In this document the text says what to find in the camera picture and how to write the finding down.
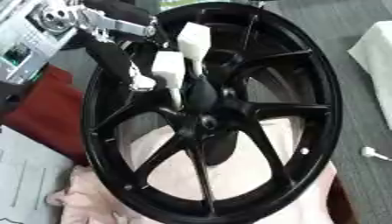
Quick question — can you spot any white paper sheet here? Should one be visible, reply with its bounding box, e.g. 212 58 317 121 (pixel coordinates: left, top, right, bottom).
0 125 79 224

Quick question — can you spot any small white plug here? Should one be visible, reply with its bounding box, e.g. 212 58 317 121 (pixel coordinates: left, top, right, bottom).
360 146 392 162

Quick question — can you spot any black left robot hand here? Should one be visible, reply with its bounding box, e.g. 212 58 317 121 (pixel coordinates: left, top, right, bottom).
74 0 173 93

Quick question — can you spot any pale pink cloth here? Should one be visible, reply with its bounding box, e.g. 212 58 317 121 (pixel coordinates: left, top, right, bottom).
44 116 340 224

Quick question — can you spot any black round object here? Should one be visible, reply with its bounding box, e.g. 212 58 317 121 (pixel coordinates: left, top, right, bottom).
203 129 241 166

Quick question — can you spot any black spoked wheel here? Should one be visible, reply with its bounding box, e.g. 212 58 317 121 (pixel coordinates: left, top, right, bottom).
80 1 345 224

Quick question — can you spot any white pin with pale stem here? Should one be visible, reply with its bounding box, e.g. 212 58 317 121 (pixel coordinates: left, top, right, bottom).
176 21 214 79
150 50 187 111

